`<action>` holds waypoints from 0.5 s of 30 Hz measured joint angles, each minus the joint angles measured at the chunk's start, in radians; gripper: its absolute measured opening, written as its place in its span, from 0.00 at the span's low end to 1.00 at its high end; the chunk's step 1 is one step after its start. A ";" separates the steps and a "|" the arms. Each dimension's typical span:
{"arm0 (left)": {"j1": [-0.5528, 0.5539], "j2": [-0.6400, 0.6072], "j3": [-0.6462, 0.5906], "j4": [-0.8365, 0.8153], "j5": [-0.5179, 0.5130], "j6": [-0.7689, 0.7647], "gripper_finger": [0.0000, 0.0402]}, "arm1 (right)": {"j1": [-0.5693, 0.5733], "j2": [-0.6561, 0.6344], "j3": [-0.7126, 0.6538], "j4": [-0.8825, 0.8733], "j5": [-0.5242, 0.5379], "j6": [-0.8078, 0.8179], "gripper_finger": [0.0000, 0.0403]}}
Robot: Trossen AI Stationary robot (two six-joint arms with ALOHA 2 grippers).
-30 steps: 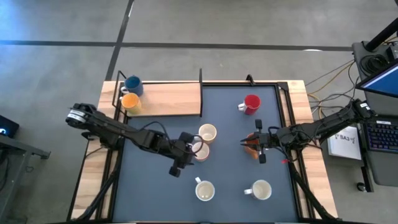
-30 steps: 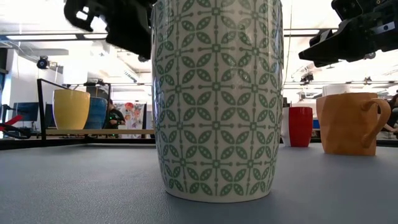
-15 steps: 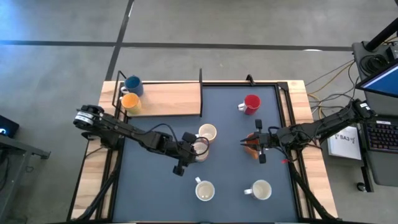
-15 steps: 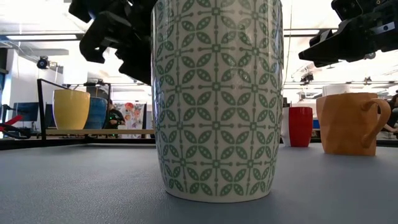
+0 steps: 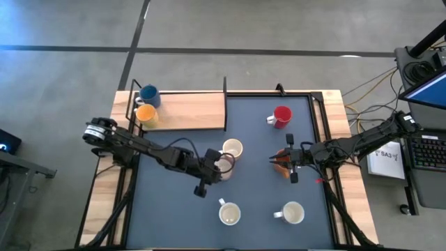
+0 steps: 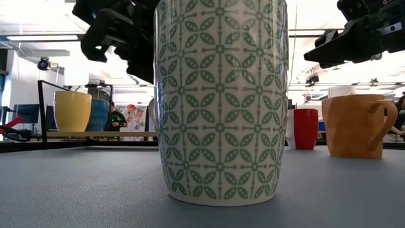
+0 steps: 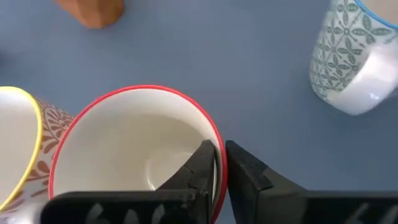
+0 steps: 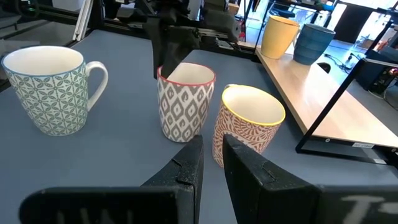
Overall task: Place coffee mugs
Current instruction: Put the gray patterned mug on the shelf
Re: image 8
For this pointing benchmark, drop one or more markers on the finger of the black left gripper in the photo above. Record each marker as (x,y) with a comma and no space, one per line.
(156,46)
(175,51)

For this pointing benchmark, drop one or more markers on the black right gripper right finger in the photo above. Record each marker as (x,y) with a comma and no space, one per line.
(280,202)

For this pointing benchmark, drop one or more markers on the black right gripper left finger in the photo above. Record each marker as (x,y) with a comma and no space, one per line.
(155,205)

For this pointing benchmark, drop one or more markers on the grey ikat red-rimmed mug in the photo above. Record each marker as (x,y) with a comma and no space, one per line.
(183,105)

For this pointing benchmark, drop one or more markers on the pale pink mug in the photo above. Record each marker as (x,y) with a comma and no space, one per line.
(245,124)

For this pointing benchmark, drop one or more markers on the yellow mug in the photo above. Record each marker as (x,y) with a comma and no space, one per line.
(276,37)

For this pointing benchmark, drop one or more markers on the green leaf pattern mug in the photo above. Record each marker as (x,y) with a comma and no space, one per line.
(46,93)

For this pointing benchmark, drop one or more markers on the blue ribbed mug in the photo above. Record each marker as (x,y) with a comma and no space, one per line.
(311,46)

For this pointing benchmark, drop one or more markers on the grey-blue table mat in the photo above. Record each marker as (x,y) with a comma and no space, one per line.
(124,155)

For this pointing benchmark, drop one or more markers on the silver aluminium profile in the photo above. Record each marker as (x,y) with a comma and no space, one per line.
(82,21)

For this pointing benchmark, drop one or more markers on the black cabinet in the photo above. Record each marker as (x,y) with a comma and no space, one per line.
(351,25)

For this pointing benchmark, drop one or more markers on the black aluminium table frame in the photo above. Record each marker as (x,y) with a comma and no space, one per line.
(124,26)

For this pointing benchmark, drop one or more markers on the wooden shelf with black frame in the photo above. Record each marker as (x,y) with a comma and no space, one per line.
(326,102)

